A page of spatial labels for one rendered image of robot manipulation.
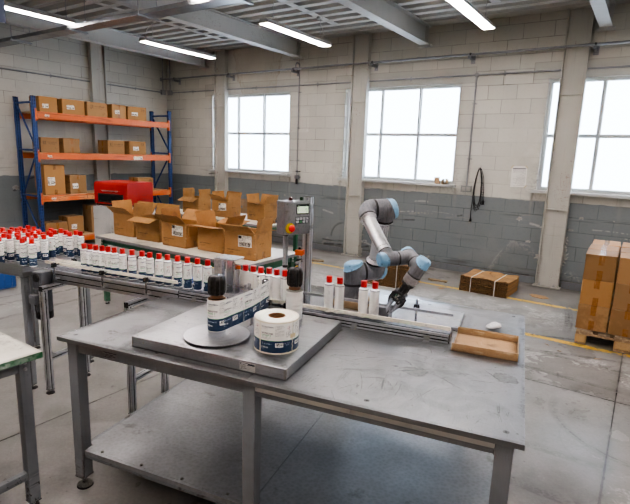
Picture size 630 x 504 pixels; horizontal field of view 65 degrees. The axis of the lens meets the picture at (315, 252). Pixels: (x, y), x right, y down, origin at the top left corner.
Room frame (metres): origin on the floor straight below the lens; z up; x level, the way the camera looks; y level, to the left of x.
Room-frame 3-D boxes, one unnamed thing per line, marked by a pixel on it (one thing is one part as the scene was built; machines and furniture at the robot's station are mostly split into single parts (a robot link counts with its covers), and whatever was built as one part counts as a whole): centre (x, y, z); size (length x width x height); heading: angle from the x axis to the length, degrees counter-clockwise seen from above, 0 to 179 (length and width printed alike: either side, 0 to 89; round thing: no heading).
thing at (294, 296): (2.40, 0.10, 1.03); 0.09 x 0.09 x 0.30
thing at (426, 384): (2.55, -0.02, 0.82); 2.10 x 1.50 x 0.02; 68
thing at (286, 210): (2.81, 0.13, 1.38); 0.17 x 0.10 x 0.19; 123
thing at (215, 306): (2.20, 0.45, 1.04); 0.09 x 0.09 x 0.29
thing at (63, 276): (3.22, 1.36, 0.47); 1.17 x 0.38 x 0.94; 68
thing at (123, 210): (5.47, 2.06, 0.97); 0.45 x 0.40 x 0.37; 148
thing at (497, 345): (2.31, -0.86, 0.85); 0.30 x 0.26 x 0.04; 68
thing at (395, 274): (6.75, -1.10, 0.16); 0.65 x 0.54 x 0.32; 61
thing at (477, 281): (6.50, -2.38, 0.11); 0.65 x 0.54 x 0.22; 53
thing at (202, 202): (7.71, 1.88, 0.97); 0.51 x 0.36 x 0.37; 150
